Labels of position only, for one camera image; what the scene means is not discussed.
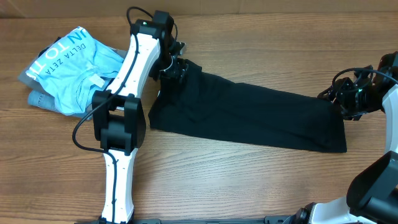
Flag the black t-shirt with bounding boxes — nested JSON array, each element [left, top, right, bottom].
[[149, 60, 347, 153]]

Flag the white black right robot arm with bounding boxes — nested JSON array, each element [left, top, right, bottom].
[[284, 70, 397, 224]]

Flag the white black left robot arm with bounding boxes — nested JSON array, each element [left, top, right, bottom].
[[92, 17, 188, 223]]

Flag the light blue printed t-shirt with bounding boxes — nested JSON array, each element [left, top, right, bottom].
[[25, 27, 124, 116]]

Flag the blue denim folded jeans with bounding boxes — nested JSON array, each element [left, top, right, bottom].
[[27, 87, 96, 118]]

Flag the grey folded garment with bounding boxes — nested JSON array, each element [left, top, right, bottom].
[[18, 49, 127, 118]]

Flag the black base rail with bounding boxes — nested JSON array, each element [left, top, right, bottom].
[[133, 215, 289, 224]]

